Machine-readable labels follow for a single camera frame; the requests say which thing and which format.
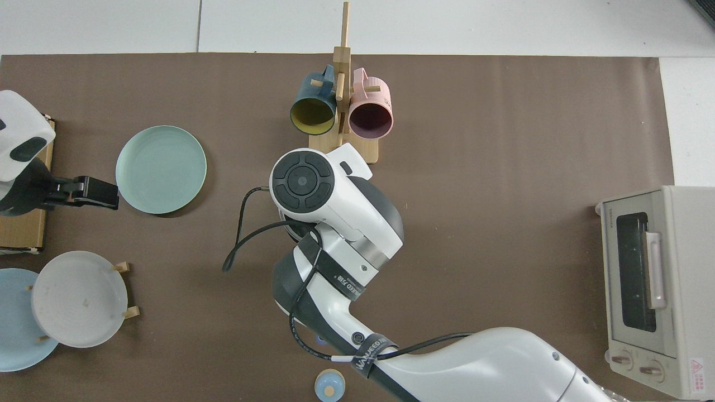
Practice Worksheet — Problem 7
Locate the dark teal cup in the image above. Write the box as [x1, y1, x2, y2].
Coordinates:
[289, 65, 337, 136]

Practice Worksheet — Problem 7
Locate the black flat object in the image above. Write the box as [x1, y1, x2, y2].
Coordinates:
[688, 0, 715, 30]

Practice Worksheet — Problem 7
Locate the mint green plate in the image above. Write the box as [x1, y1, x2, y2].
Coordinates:
[115, 125, 208, 216]

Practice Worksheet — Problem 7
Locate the small blue round thing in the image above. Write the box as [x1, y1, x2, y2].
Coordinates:
[314, 369, 346, 402]

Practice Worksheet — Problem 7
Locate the pale toaster oven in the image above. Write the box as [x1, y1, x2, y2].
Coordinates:
[594, 185, 715, 400]

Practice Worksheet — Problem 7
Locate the light blue plate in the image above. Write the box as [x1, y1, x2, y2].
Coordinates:
[0, 268, 60, 373]

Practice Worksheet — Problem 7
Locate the wooden cup stand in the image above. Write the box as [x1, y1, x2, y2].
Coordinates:
[309, 1, 379, 165]

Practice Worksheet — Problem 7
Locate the brown table cloth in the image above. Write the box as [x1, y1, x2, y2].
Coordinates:
[0, 53, 674, 402]

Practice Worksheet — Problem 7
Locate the wooden plate rack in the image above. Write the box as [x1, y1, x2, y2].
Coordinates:
[25, 261, 141, 342]

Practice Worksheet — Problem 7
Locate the pink cup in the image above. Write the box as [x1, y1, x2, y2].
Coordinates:
[349, 68, 394, 140]

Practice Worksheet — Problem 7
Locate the pale grey plate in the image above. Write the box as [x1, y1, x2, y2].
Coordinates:
[31, 251, 129, 349]

